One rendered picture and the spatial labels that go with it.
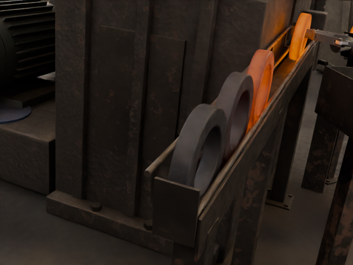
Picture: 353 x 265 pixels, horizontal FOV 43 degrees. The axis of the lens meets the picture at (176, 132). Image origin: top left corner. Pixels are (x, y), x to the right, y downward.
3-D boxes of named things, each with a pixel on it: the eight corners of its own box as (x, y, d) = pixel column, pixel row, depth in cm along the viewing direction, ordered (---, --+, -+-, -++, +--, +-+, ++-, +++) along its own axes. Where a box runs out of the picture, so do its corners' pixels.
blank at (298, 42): (296, 18, 142) (306, 20, 141) (304, 7, 154) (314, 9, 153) (285, 64, 150) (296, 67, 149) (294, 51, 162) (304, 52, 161)
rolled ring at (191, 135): (231, 91, 78) (214, 87, 79) (190, 138, 63) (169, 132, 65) (221, 178, 87) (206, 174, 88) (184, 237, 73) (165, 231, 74)
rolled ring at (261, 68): (256, 82, 94) (240, 79, 95) (251, 145, 106) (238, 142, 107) (277, 36, 106) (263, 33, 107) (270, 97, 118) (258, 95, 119)
